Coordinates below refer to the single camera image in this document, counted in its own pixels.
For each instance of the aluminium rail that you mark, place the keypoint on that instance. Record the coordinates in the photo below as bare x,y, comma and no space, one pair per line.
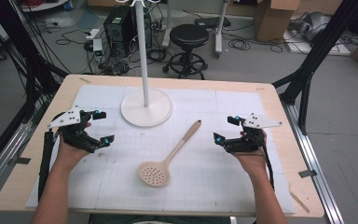
307,149
10,146

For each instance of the beige slotted spoon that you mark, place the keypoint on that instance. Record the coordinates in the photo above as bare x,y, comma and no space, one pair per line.
154,174

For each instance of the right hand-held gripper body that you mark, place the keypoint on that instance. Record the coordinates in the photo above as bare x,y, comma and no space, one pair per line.
245,144

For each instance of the small white adapter box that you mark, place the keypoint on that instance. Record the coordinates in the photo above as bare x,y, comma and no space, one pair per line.
97,46

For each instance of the thin wooden stick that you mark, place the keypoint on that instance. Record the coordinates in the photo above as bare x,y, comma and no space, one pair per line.
299,201

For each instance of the black metal frame strut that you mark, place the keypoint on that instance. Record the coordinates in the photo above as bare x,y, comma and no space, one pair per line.
323,49
28,53

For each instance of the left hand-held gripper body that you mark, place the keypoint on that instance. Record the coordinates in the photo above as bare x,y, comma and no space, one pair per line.
74,135

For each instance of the grey bag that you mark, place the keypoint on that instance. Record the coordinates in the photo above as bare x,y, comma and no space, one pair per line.
313,28

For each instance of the flat black device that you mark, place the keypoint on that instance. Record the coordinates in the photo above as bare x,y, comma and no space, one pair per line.
211,21

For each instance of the white round table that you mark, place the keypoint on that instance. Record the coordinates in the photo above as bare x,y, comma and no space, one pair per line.
43,6

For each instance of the person's right hand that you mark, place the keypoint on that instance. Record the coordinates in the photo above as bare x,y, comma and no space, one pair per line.
251,161

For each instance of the white power strip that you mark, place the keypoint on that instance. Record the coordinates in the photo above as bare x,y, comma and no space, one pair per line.
92,34

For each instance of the white hook stand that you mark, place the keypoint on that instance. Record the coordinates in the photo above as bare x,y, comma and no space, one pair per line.
146,109

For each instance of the black round stool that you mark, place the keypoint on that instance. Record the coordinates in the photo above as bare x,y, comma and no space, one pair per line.
189,35

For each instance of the black computer tower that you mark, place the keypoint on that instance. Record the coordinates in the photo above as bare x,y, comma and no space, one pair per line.
116,32

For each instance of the open cardboard box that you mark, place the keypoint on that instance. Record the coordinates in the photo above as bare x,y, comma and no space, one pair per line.
270,21

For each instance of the black tape strip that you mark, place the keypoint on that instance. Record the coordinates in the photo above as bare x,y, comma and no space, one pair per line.
307,173
21,160

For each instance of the white flat board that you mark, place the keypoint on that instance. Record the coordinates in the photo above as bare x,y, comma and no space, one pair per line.
301,46

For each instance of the person's left hand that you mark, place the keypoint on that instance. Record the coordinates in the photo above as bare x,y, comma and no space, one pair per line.
68,154

